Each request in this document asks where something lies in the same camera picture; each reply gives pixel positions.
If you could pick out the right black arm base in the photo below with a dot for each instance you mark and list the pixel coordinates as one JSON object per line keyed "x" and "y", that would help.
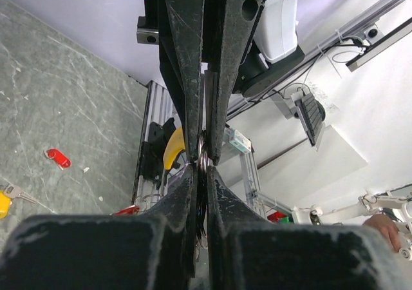
{"x": 151, "y": 166}

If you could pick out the yellow tag key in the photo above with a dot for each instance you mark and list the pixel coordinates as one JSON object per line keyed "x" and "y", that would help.
{"x": 10, "y": 193}

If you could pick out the aluminium frame rail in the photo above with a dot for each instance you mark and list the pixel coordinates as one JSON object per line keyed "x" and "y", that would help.
{"x": 158, "y": 108}

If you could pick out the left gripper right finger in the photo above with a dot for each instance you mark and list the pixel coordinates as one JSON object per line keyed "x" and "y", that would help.
{"x": 247, "y": 251}

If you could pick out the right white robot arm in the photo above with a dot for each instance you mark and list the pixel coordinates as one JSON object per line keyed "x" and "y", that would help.
{"x": 274, "y": 50}

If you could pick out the large keyring yellow handle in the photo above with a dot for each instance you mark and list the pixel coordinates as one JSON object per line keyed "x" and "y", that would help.
{"x": 174, "y": 147}

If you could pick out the person hand in background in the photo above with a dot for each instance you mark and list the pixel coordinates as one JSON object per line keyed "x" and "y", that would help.
{"x": 387, "y": 228}

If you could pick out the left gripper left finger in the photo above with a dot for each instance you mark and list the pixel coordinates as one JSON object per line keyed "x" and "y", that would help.
{"x": 152, "y": 250}

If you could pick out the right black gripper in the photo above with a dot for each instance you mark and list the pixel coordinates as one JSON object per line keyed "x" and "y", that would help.
{"x": 175, "y": 27}

